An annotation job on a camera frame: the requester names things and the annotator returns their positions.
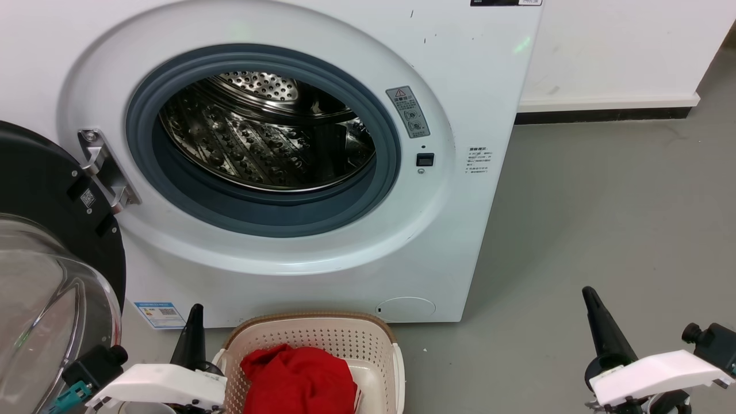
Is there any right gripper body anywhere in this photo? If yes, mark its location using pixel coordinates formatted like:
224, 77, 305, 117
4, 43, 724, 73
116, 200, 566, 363
584, 355, 693, 414

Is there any white front-load washing machine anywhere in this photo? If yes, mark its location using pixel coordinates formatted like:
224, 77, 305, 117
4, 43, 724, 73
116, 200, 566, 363
0, 0, 544, 329

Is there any black baseboard strip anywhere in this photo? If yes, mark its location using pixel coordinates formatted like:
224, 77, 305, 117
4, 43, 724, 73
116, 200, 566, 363
513, 106, 692, 125

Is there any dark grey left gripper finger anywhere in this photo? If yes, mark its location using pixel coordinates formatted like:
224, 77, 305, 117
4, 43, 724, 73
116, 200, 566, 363
190, 304, 208, 370
170, 304, 199, 367

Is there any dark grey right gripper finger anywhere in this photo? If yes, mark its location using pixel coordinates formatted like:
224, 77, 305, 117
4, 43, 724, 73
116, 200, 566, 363
582, 286, 622, 369
588, 286, 640, 364

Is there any grey rubber door gasket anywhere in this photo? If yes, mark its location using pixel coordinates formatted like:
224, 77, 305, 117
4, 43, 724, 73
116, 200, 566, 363
125, 43, 402, 238

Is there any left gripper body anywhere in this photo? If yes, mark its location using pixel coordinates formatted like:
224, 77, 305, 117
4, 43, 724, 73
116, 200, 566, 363
115, 359, 226, 414

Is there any blue energy label sticker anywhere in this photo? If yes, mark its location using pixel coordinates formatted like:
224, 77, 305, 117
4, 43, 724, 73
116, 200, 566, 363
133, 301, 186, 329

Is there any stainless steel washing machine drum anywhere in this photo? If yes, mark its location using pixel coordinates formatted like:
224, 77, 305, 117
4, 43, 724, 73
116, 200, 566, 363
158, 71, 377, 193

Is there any grey warning sticker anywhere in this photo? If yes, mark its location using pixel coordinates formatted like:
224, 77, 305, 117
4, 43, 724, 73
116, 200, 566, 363
385, 85, 431, 139

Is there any round drain filter cover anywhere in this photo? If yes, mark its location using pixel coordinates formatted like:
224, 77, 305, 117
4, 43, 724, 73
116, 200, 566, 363
375, 297, 436, 323

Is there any teal connector plug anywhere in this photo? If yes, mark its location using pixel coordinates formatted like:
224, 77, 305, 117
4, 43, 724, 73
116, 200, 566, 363
49, 381, 93, 414

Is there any red garment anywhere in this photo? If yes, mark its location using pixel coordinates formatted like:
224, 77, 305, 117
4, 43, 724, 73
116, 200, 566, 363
240, 343, 360, 414

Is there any white wall ledge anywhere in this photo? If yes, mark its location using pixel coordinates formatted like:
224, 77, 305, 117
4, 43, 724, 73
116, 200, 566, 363
517, 92, 701, 113

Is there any cream perforated laundry basket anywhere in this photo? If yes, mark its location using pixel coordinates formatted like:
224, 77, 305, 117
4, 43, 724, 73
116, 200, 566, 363
213, 312, 406, 414

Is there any metal door hinge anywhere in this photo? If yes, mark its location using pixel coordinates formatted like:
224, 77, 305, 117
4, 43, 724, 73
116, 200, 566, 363
78, 128, 141, 214

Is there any open washer door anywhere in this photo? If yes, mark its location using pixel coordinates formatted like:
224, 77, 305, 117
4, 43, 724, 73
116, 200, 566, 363
0, 120, 127, 414

